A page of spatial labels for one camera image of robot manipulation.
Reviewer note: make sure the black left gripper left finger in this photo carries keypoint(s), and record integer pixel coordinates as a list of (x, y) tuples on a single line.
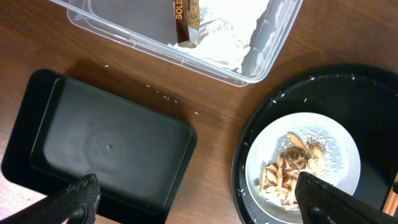
[(78, 203)]

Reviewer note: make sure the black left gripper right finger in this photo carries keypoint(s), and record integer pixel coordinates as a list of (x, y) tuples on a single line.
[(320, 202)]

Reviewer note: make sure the grey plate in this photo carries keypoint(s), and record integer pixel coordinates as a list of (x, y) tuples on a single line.
[(263, 151)]

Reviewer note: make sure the peanut shells and rice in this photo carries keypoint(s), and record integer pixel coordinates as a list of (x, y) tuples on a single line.
[(313, 151)]

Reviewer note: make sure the wooden chopstick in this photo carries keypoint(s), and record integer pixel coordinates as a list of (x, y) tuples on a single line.
[(390, 205)]

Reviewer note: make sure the white napkin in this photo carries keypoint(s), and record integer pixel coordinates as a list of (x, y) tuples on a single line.
[(225, 31)]

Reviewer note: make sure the gold snack wrapper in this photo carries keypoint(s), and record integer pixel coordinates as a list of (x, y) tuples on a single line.
[(187, 20)]

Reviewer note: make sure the clear plastic waste bin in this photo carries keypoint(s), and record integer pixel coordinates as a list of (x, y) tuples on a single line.
[(149, 26)]

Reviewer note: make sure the black rectangular bin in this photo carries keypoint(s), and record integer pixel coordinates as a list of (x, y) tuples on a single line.
[(66, 129)]

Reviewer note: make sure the round black tray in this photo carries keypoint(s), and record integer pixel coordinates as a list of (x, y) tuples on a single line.
[(361, 98)]

